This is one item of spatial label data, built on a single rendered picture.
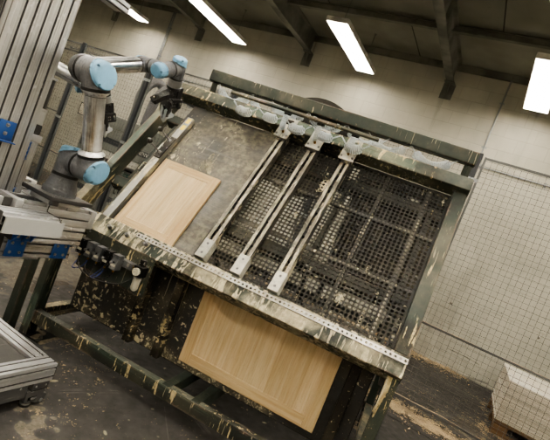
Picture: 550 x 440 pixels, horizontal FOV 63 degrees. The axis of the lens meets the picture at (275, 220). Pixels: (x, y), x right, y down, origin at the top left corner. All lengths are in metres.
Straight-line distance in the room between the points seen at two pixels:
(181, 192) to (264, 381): 1.26
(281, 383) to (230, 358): 0.34
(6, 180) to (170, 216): 0.96
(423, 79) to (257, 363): 5.90
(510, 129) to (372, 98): 2.13
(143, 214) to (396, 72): 5.75
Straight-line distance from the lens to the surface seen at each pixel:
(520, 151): 7.28
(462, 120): 7.42
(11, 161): 2.29
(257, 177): 2.84
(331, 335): 2.34
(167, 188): 2.96
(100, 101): 2.07
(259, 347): 2.69
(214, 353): 2.80
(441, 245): 2.69
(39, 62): 2.28
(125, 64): 2.31
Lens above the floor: 1.39
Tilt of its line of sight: 3 degrees down
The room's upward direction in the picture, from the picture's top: 22 degrees clockwise
